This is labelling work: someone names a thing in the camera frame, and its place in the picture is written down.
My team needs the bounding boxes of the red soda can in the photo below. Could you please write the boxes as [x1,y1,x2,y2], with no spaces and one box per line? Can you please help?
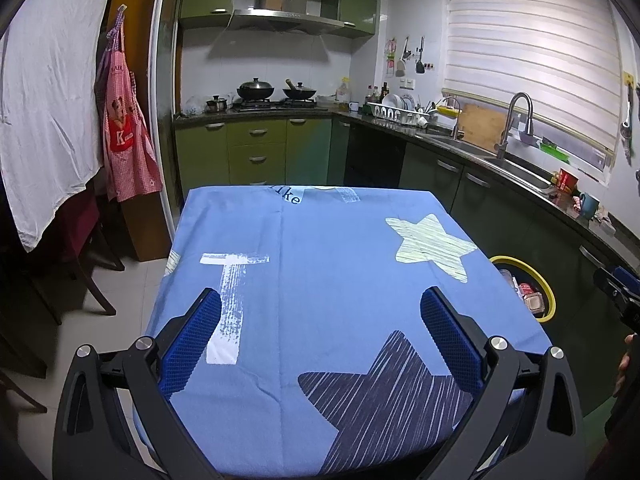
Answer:
[518,283,536,299]

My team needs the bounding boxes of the brown plastic tray box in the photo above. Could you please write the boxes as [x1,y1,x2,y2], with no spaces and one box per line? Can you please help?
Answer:
[523,292,546,315]

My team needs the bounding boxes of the steel kitchen faucet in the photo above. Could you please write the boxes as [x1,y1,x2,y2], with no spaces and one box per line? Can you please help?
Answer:
[495,92,537,159]

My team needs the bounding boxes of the black bin with yellow rim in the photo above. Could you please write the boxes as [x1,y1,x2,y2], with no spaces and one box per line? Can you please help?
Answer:
[489,256,556,324]

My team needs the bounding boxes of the teal mug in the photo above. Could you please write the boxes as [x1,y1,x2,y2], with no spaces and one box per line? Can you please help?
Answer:
[579,193,600,220]

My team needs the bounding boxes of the red tin container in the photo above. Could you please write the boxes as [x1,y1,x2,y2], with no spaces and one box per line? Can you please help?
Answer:
[555,169,578,194]

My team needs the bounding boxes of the blue patterned tablecloth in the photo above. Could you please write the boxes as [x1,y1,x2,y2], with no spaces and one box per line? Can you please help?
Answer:
[148,185,550,479]

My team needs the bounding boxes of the dark wooden chair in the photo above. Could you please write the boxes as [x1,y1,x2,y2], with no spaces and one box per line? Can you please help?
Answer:
[1,182,125,325]

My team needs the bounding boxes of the red checkered apron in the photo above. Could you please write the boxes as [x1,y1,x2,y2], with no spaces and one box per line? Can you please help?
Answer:
[94,6,163,202]

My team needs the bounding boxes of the steel sink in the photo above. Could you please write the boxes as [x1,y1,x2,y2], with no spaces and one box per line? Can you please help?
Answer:
[426,136,551,192]

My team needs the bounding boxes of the wooden cutting board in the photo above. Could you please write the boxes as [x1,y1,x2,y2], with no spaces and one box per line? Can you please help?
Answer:
[458,104,506,154]

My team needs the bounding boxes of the green lower cabinets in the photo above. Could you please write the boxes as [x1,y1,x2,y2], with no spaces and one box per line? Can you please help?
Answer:
[174,112,639,413]

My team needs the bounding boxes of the white dish rack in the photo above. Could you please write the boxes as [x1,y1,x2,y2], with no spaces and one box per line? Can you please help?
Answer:
[367,93,428,129]

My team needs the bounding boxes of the small steel pot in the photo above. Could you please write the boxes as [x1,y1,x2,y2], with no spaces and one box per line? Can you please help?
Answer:
[205,94,228,114]

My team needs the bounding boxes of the gas stove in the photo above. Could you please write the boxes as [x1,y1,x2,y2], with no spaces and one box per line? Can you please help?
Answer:
[231,98,318,112]

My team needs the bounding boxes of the black lidded wok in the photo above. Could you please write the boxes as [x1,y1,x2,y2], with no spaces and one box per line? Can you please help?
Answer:
[236,78,274,101]

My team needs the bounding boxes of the white window blind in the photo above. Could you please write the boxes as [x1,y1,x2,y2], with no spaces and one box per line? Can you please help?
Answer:
[442,0,622,154]

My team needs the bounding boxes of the white hanging cloth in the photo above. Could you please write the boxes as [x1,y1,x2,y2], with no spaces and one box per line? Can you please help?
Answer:
[1,0,107,252]

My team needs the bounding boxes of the steel range hood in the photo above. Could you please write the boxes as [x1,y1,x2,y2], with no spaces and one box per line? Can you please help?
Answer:
[228,9,345,36]

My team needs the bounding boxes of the black wok with handle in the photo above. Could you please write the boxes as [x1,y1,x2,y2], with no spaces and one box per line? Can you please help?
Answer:
[283,78,317,101]

